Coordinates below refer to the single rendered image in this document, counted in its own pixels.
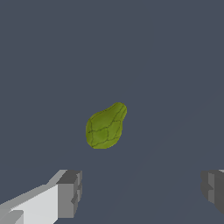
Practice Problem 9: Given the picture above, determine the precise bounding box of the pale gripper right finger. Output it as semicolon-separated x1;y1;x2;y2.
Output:
199;169;224;215

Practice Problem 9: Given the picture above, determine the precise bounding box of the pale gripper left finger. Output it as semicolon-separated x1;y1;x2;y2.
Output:
0;169;83;224

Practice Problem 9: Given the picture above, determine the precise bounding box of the green pear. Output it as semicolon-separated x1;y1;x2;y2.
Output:
85;101;128;150

